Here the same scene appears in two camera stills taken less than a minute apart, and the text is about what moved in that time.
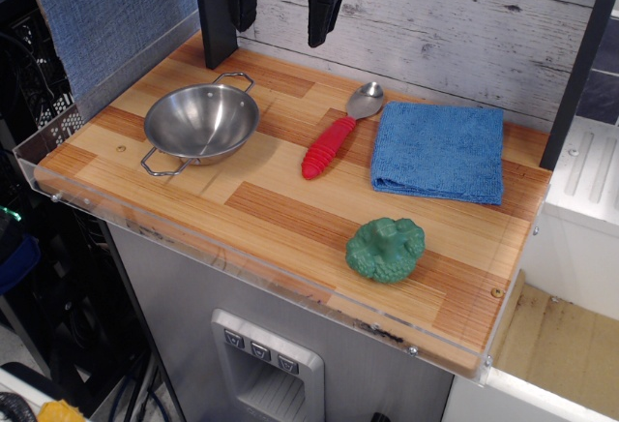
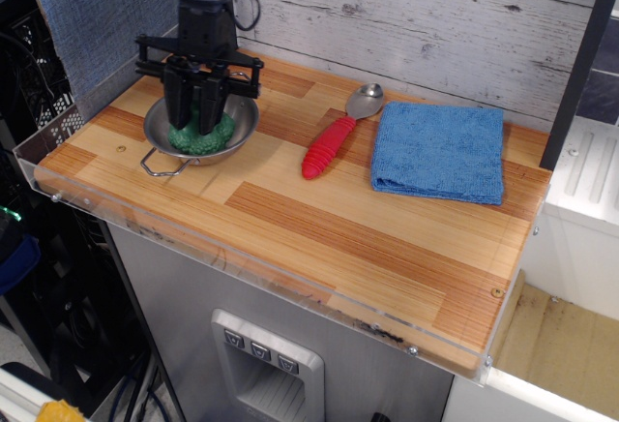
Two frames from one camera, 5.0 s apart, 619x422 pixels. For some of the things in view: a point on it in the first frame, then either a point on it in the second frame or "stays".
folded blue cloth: [450, 151] stays
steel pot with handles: [201, 124] stays
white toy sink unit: [555, 357] stays
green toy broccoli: [385, 249] -> [191, 139]
